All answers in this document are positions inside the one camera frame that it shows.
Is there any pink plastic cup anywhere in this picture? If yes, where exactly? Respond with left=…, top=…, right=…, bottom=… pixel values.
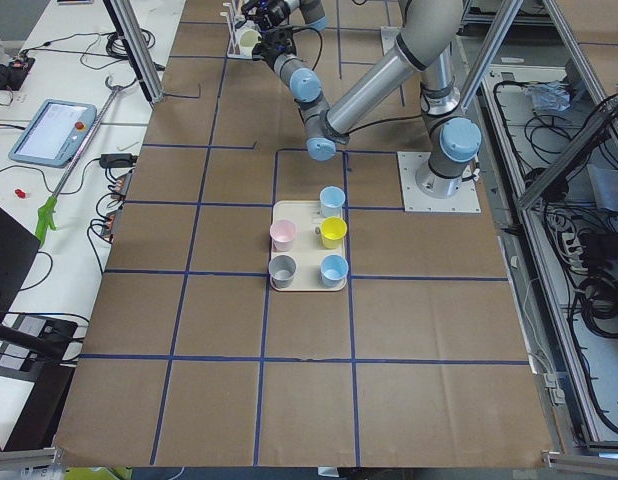
left=269, top=219, right=296, bottom=252

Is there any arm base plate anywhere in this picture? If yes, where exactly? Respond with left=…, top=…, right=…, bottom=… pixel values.
left=397, top=151, right=481, bottom=215
left=380, top=26, right=414, bottom=56

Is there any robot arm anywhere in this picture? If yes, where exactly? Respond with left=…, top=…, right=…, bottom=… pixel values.
left=241, top=1, right=482, bottom=199
left=240, top=0, right=328, bottom=31

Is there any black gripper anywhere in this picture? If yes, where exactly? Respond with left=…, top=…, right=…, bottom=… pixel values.
left=241, top=0, right=289, bottom=28
left=252, top=27, right=295, bottom=63

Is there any aluminium frame post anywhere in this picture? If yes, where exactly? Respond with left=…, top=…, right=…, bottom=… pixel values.
left=103, top=0, right=164, bottom=105

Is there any yellow plastic cup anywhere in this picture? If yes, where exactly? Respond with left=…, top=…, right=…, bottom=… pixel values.
left=320, top=216, right=348, bottom=249

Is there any green handled reacher grabber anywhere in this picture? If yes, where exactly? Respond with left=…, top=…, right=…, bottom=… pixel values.
left=35, top=76, right=137, bottom=245

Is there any grey plastic cup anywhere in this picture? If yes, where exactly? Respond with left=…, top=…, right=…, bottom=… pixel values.
left=268, top=254, right=297, bottom=289

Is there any light blue cup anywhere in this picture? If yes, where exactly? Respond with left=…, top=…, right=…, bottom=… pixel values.
left=320, top=254, right=349, bottom=288
left=319, top=186, right=346, bottom=218

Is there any pale green plastic cup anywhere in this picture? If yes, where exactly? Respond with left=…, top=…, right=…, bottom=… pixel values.
left=238, top=28, right=261, bottom=58

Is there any black power adapter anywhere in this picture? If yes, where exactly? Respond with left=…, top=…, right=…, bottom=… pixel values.
left=99, top=153, right=138, bottom=169

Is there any teach pendant tablet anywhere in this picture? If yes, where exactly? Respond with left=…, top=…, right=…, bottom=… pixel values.
left=8, top=99, right=97, bottom=168

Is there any cream plastic tray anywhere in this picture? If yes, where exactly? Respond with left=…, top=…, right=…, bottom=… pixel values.
left=270, top=200, right=347, bottom=292

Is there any white wire cup rack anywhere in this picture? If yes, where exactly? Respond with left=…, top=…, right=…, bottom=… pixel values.
left=220, top=0, right=260, bottom=60

